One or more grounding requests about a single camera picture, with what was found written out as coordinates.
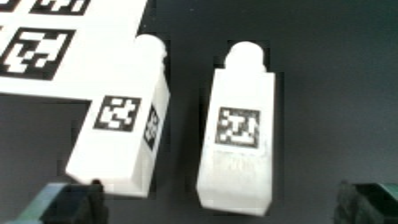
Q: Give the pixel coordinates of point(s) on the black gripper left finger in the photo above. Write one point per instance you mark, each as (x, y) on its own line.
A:
(66, 204)

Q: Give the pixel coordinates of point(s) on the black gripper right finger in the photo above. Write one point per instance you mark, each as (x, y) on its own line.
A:
(366, 203)

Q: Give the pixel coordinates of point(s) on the white table leg with tag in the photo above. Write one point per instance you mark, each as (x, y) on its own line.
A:
(236, 158)

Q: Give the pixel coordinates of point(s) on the white table leg beside base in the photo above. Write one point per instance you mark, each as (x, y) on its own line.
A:
(116, 148)

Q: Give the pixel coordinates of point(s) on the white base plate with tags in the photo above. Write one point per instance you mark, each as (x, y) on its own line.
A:
(66, 38)

